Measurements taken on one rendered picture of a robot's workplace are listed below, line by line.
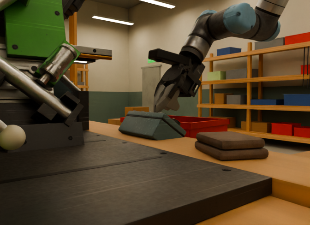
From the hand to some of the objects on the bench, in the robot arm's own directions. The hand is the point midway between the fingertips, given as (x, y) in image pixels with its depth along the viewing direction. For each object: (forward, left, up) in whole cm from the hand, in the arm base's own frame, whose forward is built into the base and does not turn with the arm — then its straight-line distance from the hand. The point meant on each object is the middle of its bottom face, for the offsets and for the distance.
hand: (155, 108), depth 71 cm
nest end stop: (+24, +8, -4) cm, 25 cm away
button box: (+5, +6, -10) cm, 12 cm away
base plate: (+37, -8, -8) cm, 39 cm away
